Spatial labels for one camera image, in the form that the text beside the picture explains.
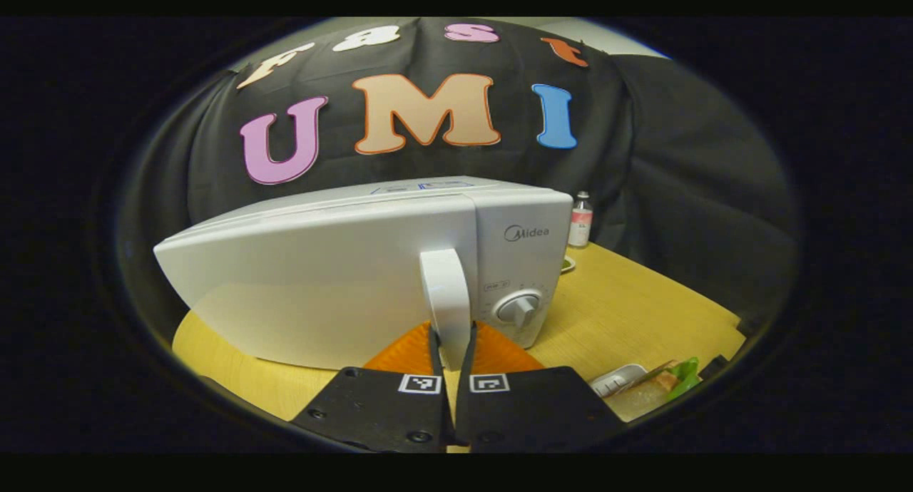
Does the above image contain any small bottle with pink label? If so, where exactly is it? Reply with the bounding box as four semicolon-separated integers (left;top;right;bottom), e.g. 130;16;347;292
568;191;594;249

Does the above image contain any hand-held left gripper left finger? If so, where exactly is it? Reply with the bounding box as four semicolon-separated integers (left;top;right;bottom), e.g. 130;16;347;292
291;321;455;453

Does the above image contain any white microwave oven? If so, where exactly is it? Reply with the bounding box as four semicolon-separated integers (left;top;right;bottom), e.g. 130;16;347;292
153;176;573;371

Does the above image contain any small white tray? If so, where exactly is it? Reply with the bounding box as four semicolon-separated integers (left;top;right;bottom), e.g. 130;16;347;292
591;364;648;400

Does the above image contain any sandwich with lettuce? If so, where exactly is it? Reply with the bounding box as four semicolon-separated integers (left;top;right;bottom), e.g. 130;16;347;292
606;357;703;421

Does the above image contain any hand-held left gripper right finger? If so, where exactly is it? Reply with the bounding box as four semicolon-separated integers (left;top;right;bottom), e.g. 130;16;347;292
455;321;625;453

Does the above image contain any black backdrop cloth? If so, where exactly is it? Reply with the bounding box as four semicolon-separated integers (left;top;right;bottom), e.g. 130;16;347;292
118;18;800;336

